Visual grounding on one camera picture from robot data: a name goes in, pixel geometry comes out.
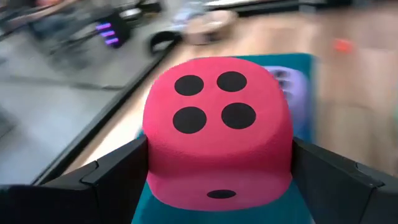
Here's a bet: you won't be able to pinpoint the large purple foam die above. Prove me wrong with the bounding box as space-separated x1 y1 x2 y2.
264 65 308 138

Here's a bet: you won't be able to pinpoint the black device purple lights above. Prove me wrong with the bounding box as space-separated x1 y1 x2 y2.
95 12 131 49

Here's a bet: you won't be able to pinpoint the teal plastic tray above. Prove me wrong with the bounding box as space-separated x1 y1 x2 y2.
130 52 315 224

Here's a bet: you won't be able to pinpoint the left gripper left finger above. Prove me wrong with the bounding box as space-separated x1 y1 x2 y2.
0 135 149 224

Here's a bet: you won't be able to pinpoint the black frame handle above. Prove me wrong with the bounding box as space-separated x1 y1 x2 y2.
149 30 183 55

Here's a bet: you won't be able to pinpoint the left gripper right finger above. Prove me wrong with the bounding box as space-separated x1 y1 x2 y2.
290 136 398 224

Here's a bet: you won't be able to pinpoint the white shade wooden base lamp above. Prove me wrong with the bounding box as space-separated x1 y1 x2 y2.
183 9 239 46

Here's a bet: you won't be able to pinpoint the large red foam die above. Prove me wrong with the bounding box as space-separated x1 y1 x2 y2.
142 56 295 212

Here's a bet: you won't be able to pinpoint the small orange translucent die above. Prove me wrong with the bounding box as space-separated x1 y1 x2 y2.
334 39 354 53

